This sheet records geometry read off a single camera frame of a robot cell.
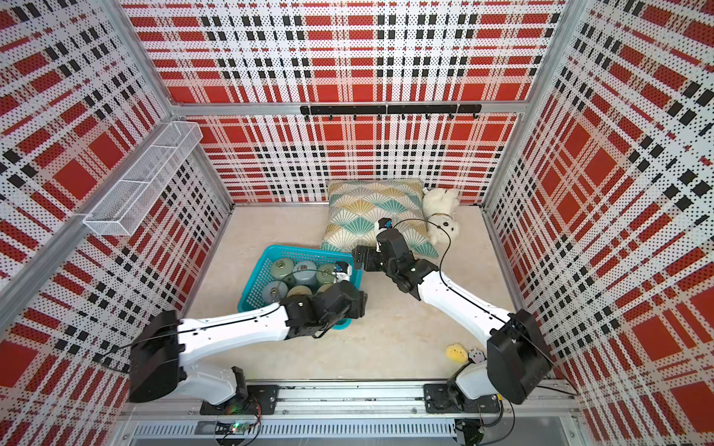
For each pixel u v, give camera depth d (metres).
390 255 0.62
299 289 0.87
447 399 0.65
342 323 0.78
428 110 0.88
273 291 0.86
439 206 1.09
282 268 0.91
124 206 0.70
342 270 0.70
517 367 0.42
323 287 0.86
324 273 0.89
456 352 0.80
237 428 0.69
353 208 0.98
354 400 0.75
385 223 0.72
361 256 0.73
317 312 0.58
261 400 0.76
